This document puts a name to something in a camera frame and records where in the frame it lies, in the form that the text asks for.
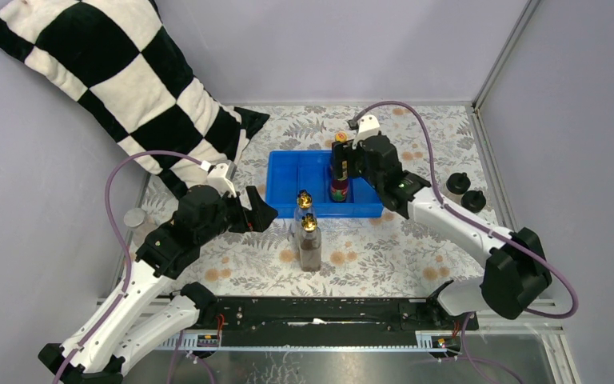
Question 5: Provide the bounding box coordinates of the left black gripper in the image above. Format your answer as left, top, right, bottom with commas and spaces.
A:
197, 187, 280, 247

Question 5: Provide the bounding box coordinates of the yellow-cap sauce bottle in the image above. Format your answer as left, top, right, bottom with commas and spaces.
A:
329, 178, 349, 202
333, 131, 349, 143

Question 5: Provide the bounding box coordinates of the clear gold-cap bottle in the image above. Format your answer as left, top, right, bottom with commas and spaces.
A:
291, 190, 314, 248
299, 213, 321, 272

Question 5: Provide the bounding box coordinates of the blue plastic divided bin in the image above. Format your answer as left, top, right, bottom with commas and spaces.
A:
265, 150, 383, 218

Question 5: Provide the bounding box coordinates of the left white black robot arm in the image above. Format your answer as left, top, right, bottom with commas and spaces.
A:
38, 185, 278, 383

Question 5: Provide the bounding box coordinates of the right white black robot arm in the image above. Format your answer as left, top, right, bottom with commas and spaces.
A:
333, 134, 552, 330

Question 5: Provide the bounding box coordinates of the rear black-cap squeeze bottle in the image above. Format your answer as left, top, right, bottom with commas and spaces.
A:
441, 172, 471, 207

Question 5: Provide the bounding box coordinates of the black-cap squeeze bottle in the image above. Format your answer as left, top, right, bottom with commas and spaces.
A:
441, 172, 471, 207
456, 190, 488, 227

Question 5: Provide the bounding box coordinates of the silver-lid glass shaker jar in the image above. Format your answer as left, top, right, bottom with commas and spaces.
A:
123, 208, 157, 248

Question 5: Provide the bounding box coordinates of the floral patterned table mat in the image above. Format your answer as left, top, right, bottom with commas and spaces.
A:
126, 104, 520, 298

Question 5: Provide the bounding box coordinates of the front black-cap squeeze bottle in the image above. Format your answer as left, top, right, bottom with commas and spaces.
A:
456, 190, 488, 227

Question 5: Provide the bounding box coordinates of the black white checkered pillow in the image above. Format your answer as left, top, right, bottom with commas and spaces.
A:
0, 1, 269, 197

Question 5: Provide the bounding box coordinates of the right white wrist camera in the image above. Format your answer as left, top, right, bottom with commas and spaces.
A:
348, 114, 381, 149

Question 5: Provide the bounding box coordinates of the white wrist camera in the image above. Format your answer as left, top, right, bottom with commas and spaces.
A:
199, 160, 237, 198
348, 114, 381, 149

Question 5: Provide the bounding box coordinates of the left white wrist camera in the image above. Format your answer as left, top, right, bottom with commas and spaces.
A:
199, 160, 237, 198

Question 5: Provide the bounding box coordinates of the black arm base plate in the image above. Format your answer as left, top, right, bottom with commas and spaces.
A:
165, 294, 480, 348

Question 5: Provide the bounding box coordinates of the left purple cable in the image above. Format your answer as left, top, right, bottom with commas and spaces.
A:
52, 150, 213, 384

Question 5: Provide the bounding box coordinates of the aluminium frame rail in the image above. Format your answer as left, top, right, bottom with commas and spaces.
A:
90, 298, 564, 354

